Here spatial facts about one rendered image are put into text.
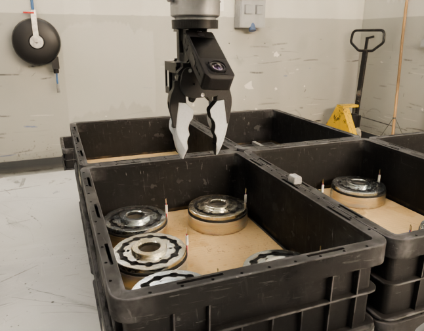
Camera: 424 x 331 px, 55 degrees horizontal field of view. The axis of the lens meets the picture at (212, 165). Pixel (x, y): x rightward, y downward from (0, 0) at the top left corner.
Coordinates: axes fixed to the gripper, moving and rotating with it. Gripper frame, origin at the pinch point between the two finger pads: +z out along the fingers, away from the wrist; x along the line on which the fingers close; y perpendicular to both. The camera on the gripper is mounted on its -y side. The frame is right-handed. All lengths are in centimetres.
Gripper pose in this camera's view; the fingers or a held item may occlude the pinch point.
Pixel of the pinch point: (201, 150)
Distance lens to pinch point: 66.4
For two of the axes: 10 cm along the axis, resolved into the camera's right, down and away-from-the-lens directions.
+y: -4.0, -2.8, 8.8
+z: 0.0, 9.5, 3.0
